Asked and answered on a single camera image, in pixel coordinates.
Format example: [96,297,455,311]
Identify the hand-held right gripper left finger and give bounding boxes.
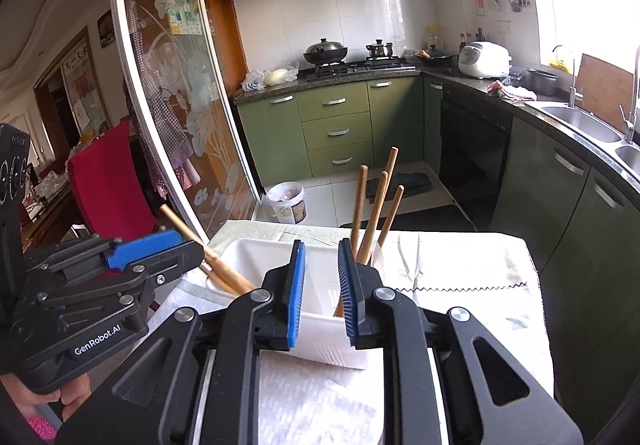
[55,240,307,445]

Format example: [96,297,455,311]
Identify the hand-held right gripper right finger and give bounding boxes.
[337,238,583,445]

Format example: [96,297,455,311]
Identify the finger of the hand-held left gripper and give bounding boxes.
[35,240,208,313]
[22,228,184,277]

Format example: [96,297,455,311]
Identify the white plastic utensil holder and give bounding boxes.
[200,237,388,371]

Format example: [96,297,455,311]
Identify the dark brown wooden chopstick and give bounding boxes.
[334,165,369,318]

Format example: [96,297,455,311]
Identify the person's left hand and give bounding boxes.
[0,369,94,426]

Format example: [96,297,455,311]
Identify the red covered chair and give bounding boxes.
[67,121,161,246]

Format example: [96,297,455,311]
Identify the pink patterned clothing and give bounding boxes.
[27,415,58,441]

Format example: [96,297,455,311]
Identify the white trash bin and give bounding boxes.
[265,182,306,226]

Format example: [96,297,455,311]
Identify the cluttered wooden side table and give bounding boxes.
[22,170,76,251]

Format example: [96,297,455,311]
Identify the pale checked tablecloth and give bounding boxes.
[145,220,556,445]

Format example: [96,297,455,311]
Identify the dark floor mat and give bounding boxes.
[365,172,432,203]

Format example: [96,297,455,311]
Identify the patterned glass sliding door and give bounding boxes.
[109,0,263,246]

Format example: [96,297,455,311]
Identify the green lower kitchen cabinets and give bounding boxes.
[236,78,443,191]

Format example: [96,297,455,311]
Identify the clear plastic bag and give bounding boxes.
[241,69,268,92]

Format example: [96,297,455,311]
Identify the black built-in oven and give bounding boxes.
[439,82,513,211]

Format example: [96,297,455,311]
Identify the pale bagged food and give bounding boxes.
[262,66,300,87]

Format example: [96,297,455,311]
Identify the black gas stove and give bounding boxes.
[305,56,418,78]

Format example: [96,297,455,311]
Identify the dark cabinets under sink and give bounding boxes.
[492,118,640,441]

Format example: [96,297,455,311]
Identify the black wok with lid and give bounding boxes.
[303,38,348,66]

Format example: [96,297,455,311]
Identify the black frying pan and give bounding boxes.
[415,45,458,68]

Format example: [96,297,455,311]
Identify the pink dish cloth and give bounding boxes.
[487,80,538,103]

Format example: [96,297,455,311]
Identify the white rice cooker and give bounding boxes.
[458,42,513,80]

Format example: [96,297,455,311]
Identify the dark grey pot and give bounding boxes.
[524,68,560,96]

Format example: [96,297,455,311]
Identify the steel kitchen sink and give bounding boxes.
[540,102,640,176]

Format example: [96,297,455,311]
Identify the small steel faucet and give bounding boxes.
[552,45,583,108]

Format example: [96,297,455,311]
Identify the wooden cutting board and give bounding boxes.
[576,53,636,126]

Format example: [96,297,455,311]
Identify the tall steel faucet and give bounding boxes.
[620,45,640,143]

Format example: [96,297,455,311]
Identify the calligraphy wall poster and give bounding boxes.
[60,40,103,133]

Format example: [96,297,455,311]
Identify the dark framed wall picture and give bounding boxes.
[96,9,117,48]

